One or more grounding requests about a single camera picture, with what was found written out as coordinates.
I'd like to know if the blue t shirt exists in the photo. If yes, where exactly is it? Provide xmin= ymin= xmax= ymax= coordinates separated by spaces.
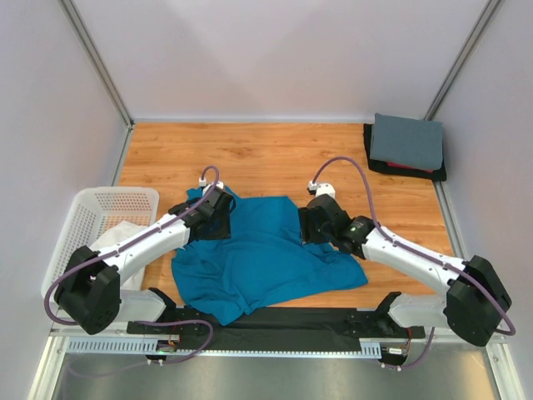
xmin=172 ymin=196 xmax=368 ymax=326

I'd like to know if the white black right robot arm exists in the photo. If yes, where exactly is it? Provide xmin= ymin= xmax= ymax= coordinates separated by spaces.
xmin=298 ymin=194 xmax=512 ymax=347

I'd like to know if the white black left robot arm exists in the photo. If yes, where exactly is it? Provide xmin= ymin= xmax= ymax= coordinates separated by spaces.
xmin=54 ymin=186 xmax=236 ymax=335

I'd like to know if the folded red t shirt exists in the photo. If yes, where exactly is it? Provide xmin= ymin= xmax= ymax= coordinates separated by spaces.
xmin=386 ymin=162 xmax=434 ymax=173

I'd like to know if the white t shirt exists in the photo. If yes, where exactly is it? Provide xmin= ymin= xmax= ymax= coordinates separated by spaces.
xmin=89 ymin=220 xmax=147 ymax=291

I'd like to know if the folded grey t shirt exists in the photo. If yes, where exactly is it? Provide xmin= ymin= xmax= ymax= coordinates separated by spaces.
xmin=370 ymin=113 xmax=444 ymax=171

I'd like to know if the white plastic laundry basket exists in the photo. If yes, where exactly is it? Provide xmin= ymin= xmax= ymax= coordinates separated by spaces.
xmin=41 ymin=187 xmax=159 ymax=294

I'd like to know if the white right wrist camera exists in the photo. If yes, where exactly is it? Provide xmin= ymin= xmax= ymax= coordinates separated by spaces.
xmin=307 ymin=181 xmax=336 ymax=199

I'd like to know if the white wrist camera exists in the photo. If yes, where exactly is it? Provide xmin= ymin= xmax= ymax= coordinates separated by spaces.
xmin=307 ymin=181 xmax=336 ymax=199
xmin=198 ymin=177 xmax=225 ymax=196

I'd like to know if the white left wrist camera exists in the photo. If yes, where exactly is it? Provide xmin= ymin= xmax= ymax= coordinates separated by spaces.
xmin=198 ymin=177 xmax=225 ymax=196

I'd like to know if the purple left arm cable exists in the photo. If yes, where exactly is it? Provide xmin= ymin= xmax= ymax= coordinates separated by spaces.
xmin=43 ymin=165 xmax=222 ymax=368

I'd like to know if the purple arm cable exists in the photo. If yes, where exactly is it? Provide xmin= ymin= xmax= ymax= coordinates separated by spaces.
xmin=43 ymin=165 xmax=222 ymax=368
xmin=311 ymin=156 xmax=517 ymax=372

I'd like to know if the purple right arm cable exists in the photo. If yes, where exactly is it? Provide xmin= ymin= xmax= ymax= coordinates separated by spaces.
xmin=311 ymin=156 xmax=517 ymax=372

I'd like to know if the slotted grey cable duct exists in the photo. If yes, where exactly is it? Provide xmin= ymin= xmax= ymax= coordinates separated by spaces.
xmin=65 ymin=337 xmax=381 ymax=360

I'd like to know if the left aluminium corner post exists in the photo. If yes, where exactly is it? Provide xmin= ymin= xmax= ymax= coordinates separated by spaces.
xmin=57 ymin=0 xmax=134 ymax=128

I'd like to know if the aluminium corner post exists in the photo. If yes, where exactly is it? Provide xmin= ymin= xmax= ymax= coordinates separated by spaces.
xmin=424 ymin=0 xmax=505 ymax=121
xmin=57 ymin=0 xmax=134 ymax=128

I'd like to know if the right aluminium corner post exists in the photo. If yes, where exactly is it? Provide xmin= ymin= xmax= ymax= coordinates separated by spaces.
xmin=424 ymin=0 xmax=505 ymax=121

